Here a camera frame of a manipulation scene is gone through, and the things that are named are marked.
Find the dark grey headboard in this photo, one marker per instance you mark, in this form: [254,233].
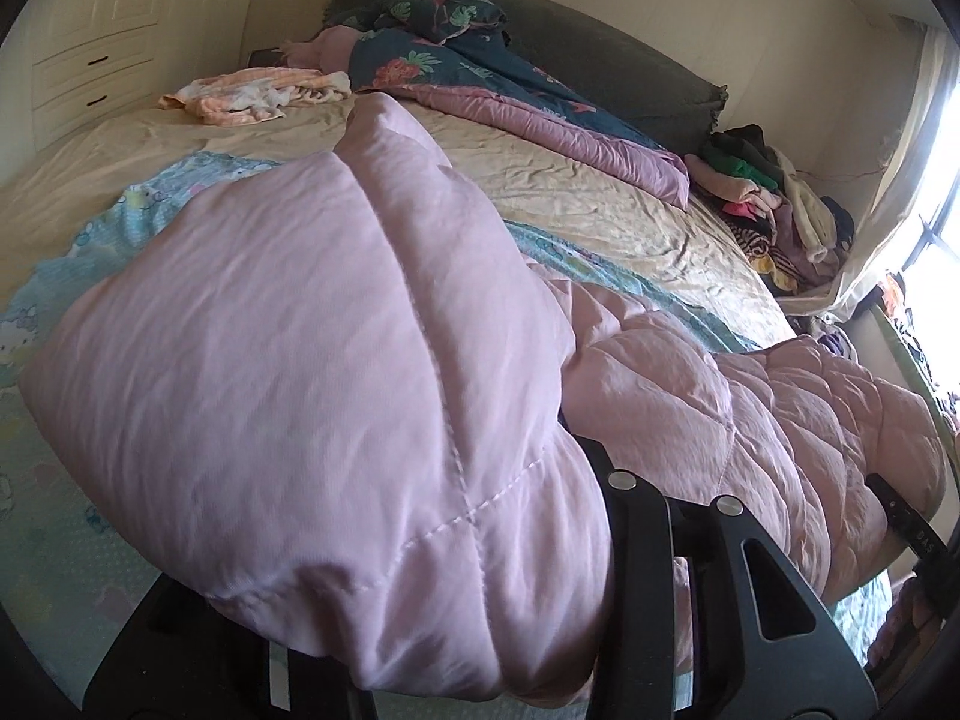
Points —
[612,69]

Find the pile of mixed clothes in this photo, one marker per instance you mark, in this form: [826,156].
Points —
[793,237]

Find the pink quilted coat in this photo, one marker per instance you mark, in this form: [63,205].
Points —
[375,404]

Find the cream window curtain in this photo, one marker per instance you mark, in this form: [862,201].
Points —
[881,229]

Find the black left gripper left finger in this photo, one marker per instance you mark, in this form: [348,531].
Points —
[176,657]

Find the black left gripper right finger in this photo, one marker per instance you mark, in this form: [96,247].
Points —
[709,618]

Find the cream built-in wardrobe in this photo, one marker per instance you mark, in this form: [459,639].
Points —
[69,63]

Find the light blue cartoon bedsheet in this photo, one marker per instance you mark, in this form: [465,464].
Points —
[67,464]

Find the peach white small cloth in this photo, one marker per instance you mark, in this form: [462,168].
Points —
[254,95]

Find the bag with purple items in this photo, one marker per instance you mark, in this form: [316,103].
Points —
[835,340]

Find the person's right hand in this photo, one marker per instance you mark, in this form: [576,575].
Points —
[911,612]

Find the beige mattress cover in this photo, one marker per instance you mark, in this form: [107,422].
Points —
[686,252]

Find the dark floral purple quilt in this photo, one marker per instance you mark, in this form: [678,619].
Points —
[453,56]

